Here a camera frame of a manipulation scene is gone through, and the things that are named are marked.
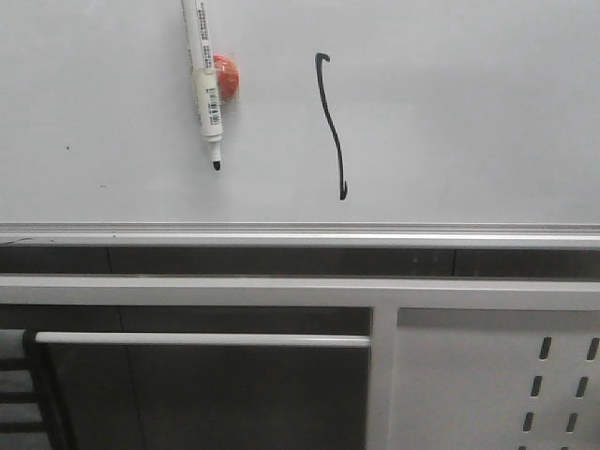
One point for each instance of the white metal stand frame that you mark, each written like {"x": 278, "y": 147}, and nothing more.
{"x": 385, "y": 296}

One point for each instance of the red round magnet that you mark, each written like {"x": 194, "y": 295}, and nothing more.
{"x": 228, "y": 77}

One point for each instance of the white whiteboard marker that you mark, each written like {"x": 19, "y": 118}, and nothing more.
{"x": 204, "y": 77}

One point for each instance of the white horizontal rod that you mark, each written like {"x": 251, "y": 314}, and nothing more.
{"x": 202, "y": 339}

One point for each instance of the black slatted chair back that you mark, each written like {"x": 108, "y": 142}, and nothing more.
{"x": 31, "y": 416}

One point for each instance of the white whiteboard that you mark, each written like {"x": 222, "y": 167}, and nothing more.
{"x": 445, "y": 112}

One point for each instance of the white perforated metal panel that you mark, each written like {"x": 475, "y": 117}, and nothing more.
{"x": 495, "y": 379}

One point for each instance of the aluminium whiteboard tray rail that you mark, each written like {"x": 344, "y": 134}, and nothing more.
{"x": 301, "y": 235}

